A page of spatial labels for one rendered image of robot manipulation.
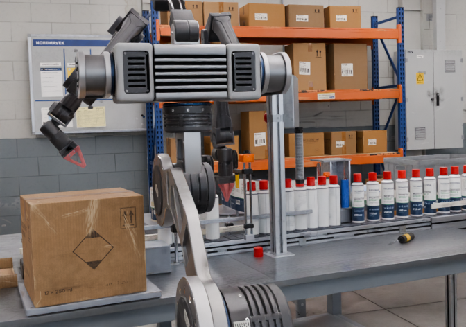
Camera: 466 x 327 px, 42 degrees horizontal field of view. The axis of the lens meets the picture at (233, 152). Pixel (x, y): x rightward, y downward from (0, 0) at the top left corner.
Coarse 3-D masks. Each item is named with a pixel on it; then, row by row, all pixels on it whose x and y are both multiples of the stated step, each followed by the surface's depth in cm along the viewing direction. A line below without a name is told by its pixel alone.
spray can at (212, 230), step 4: (216, 196) 221; (216, 200) 221; (216, 204) 221; (216, 208) 221; (208, 212) 220; (212, 212) 220; (216, 212) 221; (208, 216) 220; (212, 216) 220; (216, 216) 221; (208, 224) 221; (212, 224) 220; (216, 224) 221; (208, 228) 221; (212, 228) 220; (216, 228) 221; (208, 232) 221; (212, 232) 220; (216, 232) 221; (208, 236) 221; (212, 236) 220; (216, 236) 221
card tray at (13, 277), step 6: (0, 258) 206; (6, 258) 207; (0, 264) 206; (6, 264) 207; (12, 264) 208; (0, 270) 204; (6, 270) 204; (12, 270) 203; (0, 276) 182; (6, 276) 183; (12, 276) 183; (0, 282) 182; (6, 282) 183; (12, 282) 183; (0, 288) 182
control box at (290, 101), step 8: (296, 80) 223; (296, 88) 222; (288, 96) 214; (296, 96) 222; (288, 104) 214; (296, 104) 221; (288, 112) 214; (296, 112) 221; (288, 120) 214; (296, 120) 220
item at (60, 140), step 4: (60, 132) 213; (56, 136) 212; (60, 136) 213; (64, 136) 214; (52, 140) 212; (56, 140) 212; (60, 140) 212; (64, 140) 213; (68, 140) 214; (72, 140) 215; (56, 144) 213; (60, 144) 213; (64, 144) 213; (68, 144) 211; (72, 144) 212; (60, 148) 213; (64, 148) 211; (68, 148) 215; (60, 152) 210
